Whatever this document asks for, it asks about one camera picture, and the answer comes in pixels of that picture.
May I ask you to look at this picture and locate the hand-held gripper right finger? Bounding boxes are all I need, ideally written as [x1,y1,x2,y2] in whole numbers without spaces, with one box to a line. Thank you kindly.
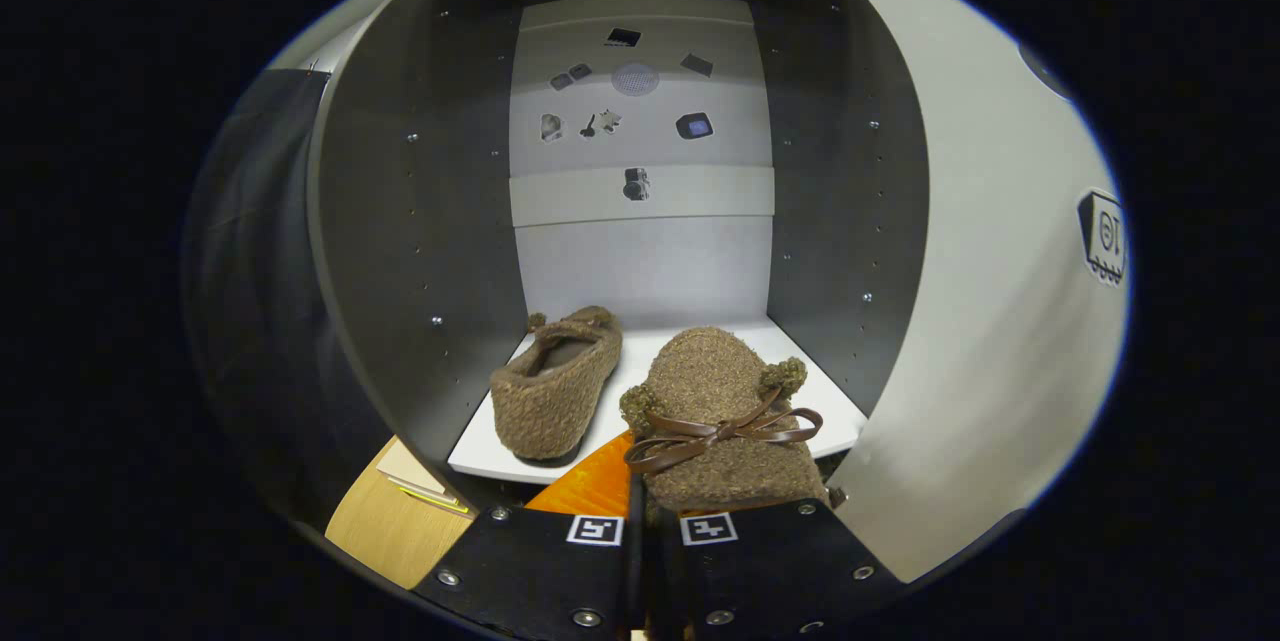
[645,499,906,641]

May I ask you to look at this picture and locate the brown fuzzy shoe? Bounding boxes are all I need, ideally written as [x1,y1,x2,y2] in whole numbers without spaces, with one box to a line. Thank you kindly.
[620,325,831,522]
[489,306,624,462]

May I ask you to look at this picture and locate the white cabinet shelf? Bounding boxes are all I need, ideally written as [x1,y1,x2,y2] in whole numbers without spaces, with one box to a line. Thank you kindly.
[447,316,869,485]

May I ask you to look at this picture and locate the dark grey shoe cabinet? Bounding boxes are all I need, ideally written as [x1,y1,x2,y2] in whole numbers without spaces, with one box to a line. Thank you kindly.
[305,0,931,512]

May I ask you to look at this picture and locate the black backdrop cloth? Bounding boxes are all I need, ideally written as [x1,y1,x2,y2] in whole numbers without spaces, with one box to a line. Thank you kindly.
[183,69,331,512]

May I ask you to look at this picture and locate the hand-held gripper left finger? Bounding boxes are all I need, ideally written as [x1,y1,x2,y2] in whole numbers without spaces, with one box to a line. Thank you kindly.
[412,429,646,641]

